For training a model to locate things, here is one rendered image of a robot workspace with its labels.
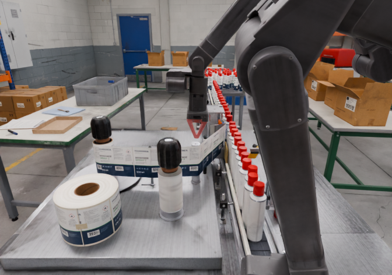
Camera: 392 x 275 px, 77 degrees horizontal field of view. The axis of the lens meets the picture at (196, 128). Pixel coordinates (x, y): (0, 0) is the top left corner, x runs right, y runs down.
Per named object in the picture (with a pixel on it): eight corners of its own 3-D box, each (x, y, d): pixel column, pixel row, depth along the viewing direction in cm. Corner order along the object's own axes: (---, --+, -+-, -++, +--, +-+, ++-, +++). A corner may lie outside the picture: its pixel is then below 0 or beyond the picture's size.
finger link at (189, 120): (185, 140, 81) (186, 112, 78) (186, 132, 87) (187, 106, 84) (206, 141, 81) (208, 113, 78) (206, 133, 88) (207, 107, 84)
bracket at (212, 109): (202, 106, 137) (202, 104, 137) (222, 106, 137) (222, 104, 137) (203, 113, 124) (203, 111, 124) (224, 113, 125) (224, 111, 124)
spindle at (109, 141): (101, 170, 120) (93, 113, 110) (119, 170, 120) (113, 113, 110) (94, 180, 112) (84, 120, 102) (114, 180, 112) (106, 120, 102)
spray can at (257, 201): (244, 231, 84) (248, 179, 77) (259, 230, 85) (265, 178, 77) (248, 243, 79) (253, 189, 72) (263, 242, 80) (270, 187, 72)
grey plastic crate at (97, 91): (98, 94, 320) (96, 76, 312) (129, 94, 318) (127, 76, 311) (75, 106, 264) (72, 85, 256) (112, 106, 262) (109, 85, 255)
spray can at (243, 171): (234, 204, 98) (237, 157, 91) (245, 201, 99) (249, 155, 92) (240, 212, 93) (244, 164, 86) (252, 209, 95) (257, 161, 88)
